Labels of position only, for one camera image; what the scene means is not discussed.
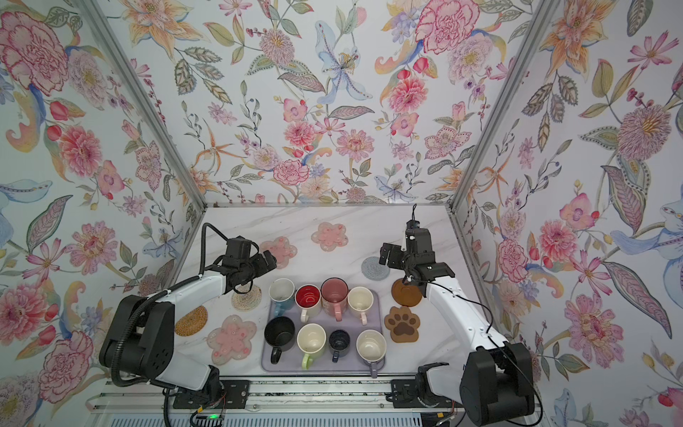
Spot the pink flower coaster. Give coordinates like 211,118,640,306
206,315,257,366
311,222,349,252
260,237,298,270

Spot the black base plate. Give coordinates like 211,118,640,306
385,378,462,409
173,378,250,410

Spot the cream mug purple handle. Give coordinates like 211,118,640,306
356,329,387,378

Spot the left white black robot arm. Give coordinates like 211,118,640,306
99,236,277,400

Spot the pink flower coaster front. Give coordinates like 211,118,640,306
206,315,257,366

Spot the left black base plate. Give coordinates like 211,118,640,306
173,378,250,410

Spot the pink tall mug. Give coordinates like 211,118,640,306
320,278,350,322

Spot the multicolour embroidered round coaster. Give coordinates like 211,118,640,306
231,284,263,312

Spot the aluminium mounting rail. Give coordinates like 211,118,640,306
85,375,461,416

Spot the brown paw cork coaster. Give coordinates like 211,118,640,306
384,306,421,343

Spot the lavender serving tray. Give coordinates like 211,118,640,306
261,291,382,376

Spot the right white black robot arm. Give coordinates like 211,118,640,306
379,219,542,426

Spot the cream mug pink handle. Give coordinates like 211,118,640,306
347,286,375,326

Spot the black mug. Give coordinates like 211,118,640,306
264,316,296,365

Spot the brown round wooden coaster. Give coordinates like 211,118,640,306
391,279,423,307

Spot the grey blue woven coaster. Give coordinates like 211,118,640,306
361,256,390,281

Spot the small dark blue mug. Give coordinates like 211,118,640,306
328,329,350,363

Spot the cream mug green handle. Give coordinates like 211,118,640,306
297,323,327,370

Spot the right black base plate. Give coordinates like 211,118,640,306
385,378,462,409

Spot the woven rattan round coaster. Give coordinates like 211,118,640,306
174,306,208,337

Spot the red inside white mug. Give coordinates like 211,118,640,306
295,285,322,324

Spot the blue mug white inside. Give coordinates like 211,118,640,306
269,279,295,318

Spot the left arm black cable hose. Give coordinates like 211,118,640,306
108,222,231,388

